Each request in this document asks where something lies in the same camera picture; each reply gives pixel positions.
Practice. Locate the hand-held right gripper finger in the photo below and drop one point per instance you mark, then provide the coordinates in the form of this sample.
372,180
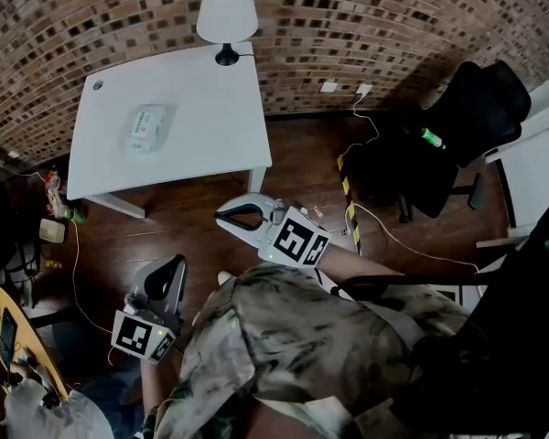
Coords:
251,199
244,236

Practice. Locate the white wall socket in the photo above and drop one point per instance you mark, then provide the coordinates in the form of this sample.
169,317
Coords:
328,86

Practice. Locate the white plastic container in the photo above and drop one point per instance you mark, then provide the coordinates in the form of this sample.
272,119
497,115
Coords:
52,230

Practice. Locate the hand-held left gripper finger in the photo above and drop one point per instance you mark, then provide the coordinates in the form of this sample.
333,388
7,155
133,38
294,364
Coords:
179,291
141,284

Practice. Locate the person's right forearm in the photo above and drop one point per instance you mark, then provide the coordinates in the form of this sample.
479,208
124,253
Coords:
347,259

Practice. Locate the small green drink bottle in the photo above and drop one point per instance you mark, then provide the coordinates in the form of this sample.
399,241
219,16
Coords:
77,216

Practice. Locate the white table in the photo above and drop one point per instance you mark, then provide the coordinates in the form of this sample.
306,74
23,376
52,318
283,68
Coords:
201,121

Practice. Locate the white wall charger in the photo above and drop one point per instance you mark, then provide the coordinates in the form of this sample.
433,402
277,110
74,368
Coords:
364,89

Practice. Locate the black office chair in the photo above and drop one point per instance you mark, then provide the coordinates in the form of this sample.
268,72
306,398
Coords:
466,126

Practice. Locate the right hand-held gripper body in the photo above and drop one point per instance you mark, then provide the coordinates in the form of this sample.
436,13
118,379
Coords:
297,240

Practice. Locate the white plastic packet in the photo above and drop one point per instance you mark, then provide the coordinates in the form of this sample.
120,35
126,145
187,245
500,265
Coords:
145,128

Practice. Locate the black keyboard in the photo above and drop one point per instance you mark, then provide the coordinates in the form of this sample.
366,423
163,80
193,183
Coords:
8,336

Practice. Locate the person's left forearm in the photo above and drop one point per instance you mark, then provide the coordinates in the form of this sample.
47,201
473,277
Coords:
153,387

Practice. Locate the white shade table lamp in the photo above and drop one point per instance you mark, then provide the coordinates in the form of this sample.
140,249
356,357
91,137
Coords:
226,12

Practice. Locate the orange capped bottle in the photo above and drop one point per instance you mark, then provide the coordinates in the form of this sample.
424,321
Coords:
52,177

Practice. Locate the yellow round table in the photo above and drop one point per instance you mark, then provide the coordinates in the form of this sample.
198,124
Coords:
32,336

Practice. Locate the yellow black striped floor strip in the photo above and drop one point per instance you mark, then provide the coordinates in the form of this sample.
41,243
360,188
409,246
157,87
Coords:
347,185

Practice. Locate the black equipment bag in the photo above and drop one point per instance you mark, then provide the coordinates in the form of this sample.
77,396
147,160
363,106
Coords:
462,382

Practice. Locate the person's white shoe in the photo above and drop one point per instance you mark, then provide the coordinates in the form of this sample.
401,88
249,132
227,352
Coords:
225,277

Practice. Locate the person's camouflage shirt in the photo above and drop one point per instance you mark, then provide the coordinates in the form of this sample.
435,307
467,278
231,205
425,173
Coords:
302,336

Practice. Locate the white cabinet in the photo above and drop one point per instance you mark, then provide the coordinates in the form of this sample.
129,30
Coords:
540,153

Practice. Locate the person's leg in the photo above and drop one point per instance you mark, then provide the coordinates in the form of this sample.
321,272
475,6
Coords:
297,423

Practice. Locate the bright green bottle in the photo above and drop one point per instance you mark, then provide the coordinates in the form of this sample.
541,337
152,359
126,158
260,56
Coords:
432,138

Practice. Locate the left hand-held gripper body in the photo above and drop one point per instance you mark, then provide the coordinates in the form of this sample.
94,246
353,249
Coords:
132,336

